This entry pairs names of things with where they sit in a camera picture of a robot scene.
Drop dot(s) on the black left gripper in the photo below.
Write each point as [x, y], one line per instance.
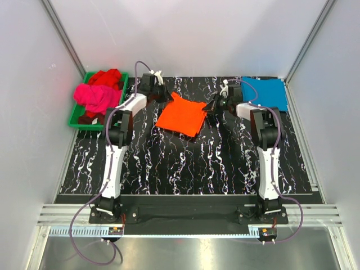
[166, 97]

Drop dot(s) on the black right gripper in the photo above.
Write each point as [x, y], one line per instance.
[213, 105]

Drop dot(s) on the orange t shirt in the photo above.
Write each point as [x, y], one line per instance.
[182, 116]

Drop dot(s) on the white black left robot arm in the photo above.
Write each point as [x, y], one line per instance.
[118, 132]

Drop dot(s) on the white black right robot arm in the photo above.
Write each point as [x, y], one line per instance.
[266, 133]

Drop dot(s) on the red t shirt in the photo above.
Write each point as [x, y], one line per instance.
[110, 78]

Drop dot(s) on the folded blue t shirt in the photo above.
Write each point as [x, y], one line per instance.
[266, 92]

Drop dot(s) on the pink t shirt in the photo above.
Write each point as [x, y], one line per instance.
[97, 98]

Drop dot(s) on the dark maroon t shirt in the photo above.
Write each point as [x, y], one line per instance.
[90, 118]

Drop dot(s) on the green plastic bin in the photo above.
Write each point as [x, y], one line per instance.
[79, 110]

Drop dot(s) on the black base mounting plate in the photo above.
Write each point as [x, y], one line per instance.
[186, 220]

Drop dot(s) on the right connector box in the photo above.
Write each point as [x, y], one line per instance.
[268, 232]

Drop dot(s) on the connector box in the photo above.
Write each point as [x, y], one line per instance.
[268, 232]
[115, 231]

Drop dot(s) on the left connector box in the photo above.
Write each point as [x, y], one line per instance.
[115, 231]

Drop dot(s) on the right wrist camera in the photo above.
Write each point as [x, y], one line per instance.
[230, 89]

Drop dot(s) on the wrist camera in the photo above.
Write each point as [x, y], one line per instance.
[230, 89]
[151, 80]

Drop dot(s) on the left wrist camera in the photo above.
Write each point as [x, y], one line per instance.
[151, 80]

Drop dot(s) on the aluminium frame rail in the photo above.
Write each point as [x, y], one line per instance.
[313, 214]

